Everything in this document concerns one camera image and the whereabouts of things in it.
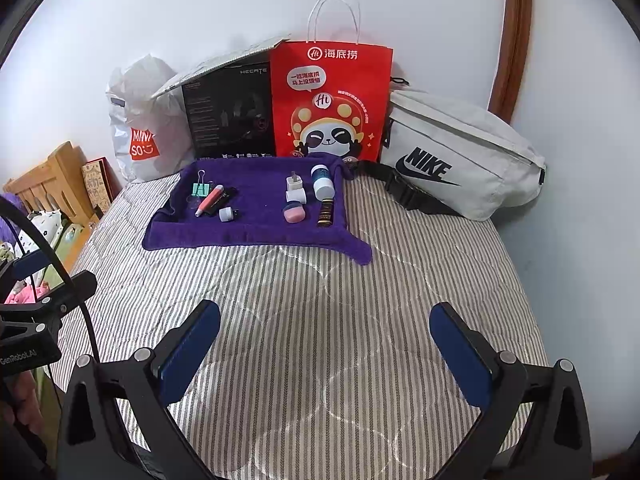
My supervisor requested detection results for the pink red tube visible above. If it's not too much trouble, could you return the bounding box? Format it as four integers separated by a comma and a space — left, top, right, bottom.
195, 184, 224, 218

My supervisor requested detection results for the white blue pill bottle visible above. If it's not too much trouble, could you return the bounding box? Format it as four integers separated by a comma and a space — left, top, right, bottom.
310, 165, 335, 202

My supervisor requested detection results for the left hand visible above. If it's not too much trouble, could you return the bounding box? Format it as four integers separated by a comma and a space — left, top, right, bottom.
1, 370, 43, 436

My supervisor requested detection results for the wooden headboard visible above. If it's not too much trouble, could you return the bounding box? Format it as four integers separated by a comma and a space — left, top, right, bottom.
3, 141, 94, 226

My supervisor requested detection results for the small white blue-cap jar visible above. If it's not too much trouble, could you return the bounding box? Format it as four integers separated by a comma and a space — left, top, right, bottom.
218, 207, 240, 223

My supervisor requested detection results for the patterned brown box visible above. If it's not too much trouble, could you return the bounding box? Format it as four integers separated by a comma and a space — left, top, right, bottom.
81, 157, 122, 219

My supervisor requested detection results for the black rectangular object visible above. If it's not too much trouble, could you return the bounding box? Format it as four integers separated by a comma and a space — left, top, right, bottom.
204, 188, 238, 217

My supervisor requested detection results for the teal binder clip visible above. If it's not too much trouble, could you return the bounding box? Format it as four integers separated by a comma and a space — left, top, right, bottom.
191, 169, 210, 198

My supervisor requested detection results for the purple fleece towel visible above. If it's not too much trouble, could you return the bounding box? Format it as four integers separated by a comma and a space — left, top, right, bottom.
142, 155, 372, 266

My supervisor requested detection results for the pink round jar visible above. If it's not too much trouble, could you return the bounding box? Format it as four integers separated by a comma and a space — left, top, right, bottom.
283, 200, 306, 224

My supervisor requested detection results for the white charger cube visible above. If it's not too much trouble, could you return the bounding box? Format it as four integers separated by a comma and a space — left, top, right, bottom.
285, 188, 307, 205

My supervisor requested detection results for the dark gold-band small bottle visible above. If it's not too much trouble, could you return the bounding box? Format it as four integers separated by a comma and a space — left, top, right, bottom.
317, 198, 334, 228

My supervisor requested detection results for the white power adapter plug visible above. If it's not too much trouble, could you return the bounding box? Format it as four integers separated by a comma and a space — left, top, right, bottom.
286, 171, 304, 191

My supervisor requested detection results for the white Nike waist bag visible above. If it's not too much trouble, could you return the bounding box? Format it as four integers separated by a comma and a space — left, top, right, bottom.
355, 88, 546, 221

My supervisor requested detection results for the white Miniso plastic bag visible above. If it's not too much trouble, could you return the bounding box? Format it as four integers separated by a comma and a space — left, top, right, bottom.
105, 54, 194, 183

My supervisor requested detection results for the black headset box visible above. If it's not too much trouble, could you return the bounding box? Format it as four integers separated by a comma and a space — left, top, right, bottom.
152, 35, 288, 158

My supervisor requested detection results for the red panda paper bag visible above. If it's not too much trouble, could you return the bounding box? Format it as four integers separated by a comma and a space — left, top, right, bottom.
269, 0, 394, 162

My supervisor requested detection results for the black cable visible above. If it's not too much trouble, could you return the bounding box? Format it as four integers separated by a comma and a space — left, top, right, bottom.
0, 194, 104, 363

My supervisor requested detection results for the brown wooden door frame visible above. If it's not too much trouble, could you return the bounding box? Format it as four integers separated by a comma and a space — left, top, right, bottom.
488, 0, 533, 122

